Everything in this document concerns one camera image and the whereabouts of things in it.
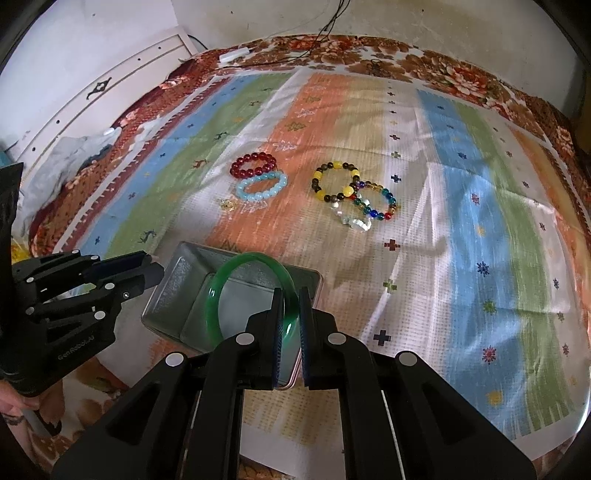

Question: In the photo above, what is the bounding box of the green jade bangle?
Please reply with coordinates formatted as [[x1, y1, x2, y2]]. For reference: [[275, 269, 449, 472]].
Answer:
[[204, 252, 300, 347]]

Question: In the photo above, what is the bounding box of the light blue bead bracelet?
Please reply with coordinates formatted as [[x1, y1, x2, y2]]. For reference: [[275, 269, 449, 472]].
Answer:
[[235, 169, 289, 203]]

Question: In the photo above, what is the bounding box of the clear crystal bracelet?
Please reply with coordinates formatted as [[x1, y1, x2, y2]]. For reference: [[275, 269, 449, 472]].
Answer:
[[329, 198, 375, 234]]

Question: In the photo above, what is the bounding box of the multicolour glass bead bracelet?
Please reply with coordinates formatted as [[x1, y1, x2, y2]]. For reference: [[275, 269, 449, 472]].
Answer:
[[345, 180, 401, 222]]

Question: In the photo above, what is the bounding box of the person's left hand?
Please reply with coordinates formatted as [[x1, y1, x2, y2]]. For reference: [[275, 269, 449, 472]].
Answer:
[[0, 380, 41, 426]]

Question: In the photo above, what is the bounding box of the silver metal tin box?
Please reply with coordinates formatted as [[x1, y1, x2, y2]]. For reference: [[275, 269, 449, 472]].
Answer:
[[140, 240, 324, 392]]

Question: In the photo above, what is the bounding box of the grey crumpled cloth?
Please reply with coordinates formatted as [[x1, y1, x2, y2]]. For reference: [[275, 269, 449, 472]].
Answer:
[[13, 127, 122, 235]]

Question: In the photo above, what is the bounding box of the white wooden headboard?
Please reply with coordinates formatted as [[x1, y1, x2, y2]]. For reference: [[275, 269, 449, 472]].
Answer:
[[0, 32, 199, 172]]

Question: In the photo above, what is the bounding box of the striped colourful mat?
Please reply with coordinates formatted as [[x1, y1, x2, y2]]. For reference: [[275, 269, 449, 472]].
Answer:
[[52, 64, 591, 462]]

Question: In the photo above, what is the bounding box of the red bead bracelet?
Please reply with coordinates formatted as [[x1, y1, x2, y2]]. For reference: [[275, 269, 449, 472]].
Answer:
[[228, 151, 280, 180]]

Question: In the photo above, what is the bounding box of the yellow and black bead bracelet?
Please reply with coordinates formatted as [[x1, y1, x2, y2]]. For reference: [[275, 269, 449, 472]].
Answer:
[[309, 161, 362, 204]]

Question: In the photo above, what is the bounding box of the black charger cable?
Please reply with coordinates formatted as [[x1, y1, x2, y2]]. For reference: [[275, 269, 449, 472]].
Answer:
[[221, 0, 352, 70]]

